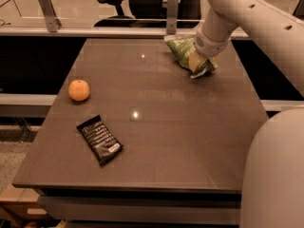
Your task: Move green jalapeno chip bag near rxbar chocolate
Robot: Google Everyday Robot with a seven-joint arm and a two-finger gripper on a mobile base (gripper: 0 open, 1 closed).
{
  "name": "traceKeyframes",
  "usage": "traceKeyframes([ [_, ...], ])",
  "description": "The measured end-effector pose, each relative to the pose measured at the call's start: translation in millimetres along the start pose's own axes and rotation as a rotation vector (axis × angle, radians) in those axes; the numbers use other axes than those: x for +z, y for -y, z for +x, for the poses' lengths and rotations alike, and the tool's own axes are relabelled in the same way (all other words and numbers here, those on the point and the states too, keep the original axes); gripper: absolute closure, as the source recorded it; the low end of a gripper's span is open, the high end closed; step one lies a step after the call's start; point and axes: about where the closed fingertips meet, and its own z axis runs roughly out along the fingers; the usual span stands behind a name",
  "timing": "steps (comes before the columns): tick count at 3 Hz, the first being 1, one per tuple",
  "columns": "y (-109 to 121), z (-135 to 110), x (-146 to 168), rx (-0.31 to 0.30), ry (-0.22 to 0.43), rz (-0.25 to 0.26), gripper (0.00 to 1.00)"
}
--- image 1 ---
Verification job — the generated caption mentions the left metal glass bracket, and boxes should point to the left metal glass bracket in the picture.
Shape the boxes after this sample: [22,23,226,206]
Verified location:
[38,0,62,32]

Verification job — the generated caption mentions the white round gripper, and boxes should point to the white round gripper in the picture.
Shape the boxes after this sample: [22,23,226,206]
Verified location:
[189,27,229,74]

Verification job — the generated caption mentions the orange fruit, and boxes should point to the orange fruit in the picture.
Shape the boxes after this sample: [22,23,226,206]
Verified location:
[68,80,90,102]

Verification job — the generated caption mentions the cardboard box under table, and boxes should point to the cardboard box under table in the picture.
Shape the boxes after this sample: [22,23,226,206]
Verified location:
[0,184,52,227]

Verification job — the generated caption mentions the green jalapeno chip bag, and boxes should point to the green jalapeno chip bag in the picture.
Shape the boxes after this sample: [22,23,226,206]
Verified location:
[164,35,215,79]

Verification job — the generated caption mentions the middle metal glass bracket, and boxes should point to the middle metal glass bracket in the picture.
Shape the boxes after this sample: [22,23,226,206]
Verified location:
[166,0,179,34]

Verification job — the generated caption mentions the black rxbar chocolate bar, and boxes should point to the black rxbar chocolate bar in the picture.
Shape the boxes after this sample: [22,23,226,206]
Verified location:
[76,115,124,166]

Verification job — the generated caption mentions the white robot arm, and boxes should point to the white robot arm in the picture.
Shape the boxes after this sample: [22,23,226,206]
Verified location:
[195,0,304,228]

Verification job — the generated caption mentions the metal glass bracket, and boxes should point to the metal glass bracket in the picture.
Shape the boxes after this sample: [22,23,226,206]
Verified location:
[166,0,179,34]
[38,0,62,32]

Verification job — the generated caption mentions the black office chair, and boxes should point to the black office chair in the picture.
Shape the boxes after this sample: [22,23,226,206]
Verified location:
[95,0,201,29]

